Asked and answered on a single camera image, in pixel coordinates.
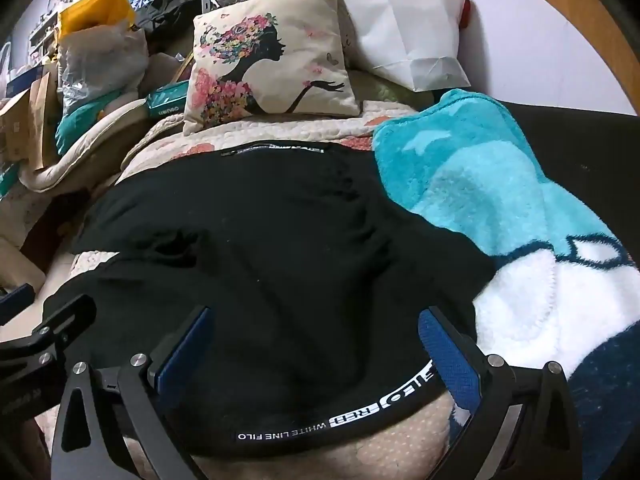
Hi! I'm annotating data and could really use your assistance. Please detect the cardboard box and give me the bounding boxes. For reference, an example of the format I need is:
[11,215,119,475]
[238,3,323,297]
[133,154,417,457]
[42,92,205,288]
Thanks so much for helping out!
[0,89,32,162]

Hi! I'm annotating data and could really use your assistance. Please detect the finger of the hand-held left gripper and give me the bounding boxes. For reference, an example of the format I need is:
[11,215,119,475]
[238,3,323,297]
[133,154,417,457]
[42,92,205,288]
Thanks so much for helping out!
[30,293,97,361]
[0,283,34,317]

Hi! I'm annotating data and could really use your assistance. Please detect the black clothing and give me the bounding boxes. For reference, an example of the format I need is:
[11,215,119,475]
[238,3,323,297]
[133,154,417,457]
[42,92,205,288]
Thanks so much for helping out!
[134,0,207,54]

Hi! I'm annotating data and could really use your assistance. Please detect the floral printed cushion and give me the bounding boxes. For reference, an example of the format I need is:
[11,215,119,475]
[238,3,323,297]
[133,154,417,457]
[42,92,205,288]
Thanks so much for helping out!
[182,0,362,136]

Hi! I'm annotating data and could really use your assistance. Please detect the beige padded blanket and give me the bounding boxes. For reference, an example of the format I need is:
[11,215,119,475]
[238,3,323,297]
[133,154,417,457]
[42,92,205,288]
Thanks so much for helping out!
[35,96,153,192]

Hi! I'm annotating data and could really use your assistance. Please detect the teal tissue packet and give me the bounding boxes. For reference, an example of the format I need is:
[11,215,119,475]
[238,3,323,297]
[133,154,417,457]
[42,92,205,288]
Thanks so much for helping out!
[145,80,193,117]

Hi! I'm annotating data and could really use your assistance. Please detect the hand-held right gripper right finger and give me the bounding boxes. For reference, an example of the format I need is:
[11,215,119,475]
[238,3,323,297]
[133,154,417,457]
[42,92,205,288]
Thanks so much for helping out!
[417,305,586,480]

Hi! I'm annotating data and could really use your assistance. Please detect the clear plastic bag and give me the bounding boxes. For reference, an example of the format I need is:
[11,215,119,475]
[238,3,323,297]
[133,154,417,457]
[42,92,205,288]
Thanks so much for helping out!
[57,22,149,111]

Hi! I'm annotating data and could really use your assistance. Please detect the teal and white fleece blanket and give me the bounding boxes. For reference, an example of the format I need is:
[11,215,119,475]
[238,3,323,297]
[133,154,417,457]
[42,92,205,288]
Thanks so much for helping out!
[372,89,640,480]

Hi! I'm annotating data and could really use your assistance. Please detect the yellow bag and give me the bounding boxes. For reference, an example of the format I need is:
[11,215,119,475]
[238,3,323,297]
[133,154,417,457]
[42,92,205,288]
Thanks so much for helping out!
[59,0,134,37]

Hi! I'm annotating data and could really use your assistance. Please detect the black pants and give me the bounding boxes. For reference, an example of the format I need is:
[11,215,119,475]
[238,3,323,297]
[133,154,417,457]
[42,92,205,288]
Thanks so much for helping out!
[42,140,496,461]

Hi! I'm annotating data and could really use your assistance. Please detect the wooden headboard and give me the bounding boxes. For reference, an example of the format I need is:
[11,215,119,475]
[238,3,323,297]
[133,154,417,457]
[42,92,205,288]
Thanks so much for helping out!
[487,0,640,83]

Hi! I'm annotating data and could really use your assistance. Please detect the patchwork dotted quilt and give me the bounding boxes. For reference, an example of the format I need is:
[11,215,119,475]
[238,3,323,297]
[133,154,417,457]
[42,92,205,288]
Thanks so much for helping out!
[0,100,471,480]

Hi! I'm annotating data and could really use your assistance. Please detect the olive quilted pillow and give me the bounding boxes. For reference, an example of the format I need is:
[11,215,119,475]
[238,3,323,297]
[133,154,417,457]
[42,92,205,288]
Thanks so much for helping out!
[349,69,437,111]

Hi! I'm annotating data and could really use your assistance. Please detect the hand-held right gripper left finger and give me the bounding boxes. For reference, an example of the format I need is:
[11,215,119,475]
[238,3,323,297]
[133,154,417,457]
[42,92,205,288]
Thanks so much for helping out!
[50,305,213,480]

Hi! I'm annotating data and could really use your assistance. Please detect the teal plastic pack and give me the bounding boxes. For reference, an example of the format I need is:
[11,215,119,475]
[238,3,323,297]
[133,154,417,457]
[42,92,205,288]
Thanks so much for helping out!
[54,96,132,157]

